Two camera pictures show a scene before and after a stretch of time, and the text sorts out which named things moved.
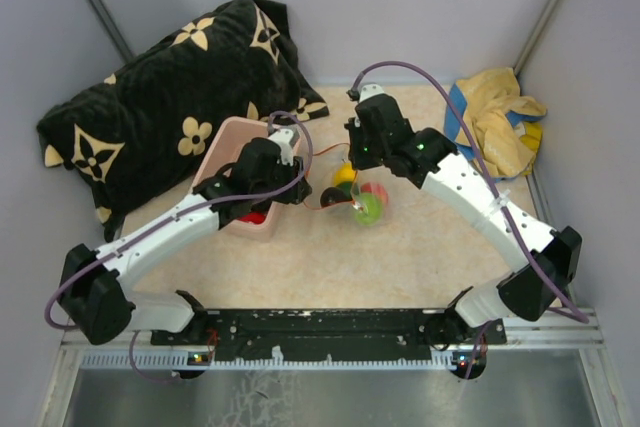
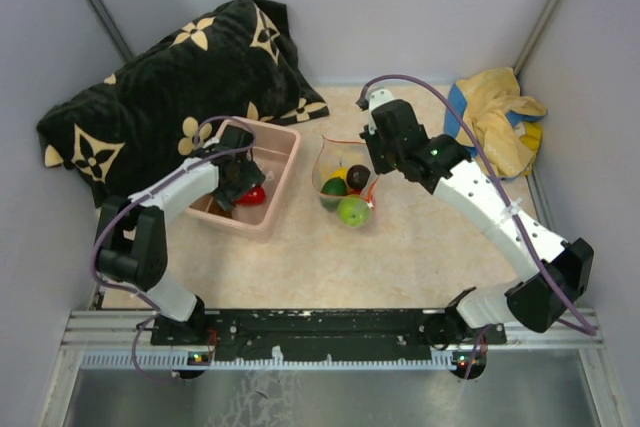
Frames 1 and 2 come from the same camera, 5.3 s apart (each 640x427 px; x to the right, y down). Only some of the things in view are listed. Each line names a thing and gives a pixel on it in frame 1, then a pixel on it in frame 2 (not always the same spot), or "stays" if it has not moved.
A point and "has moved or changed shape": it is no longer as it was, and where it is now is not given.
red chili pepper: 255,218 has moved or changed shape
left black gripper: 297,197 → 251,176
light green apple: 371,211 → 354,211
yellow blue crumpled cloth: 502,123 stays
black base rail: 271,334 stays
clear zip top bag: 337,186 has moved or changed shape
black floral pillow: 144,139 stays
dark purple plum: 332,195 → 358,176
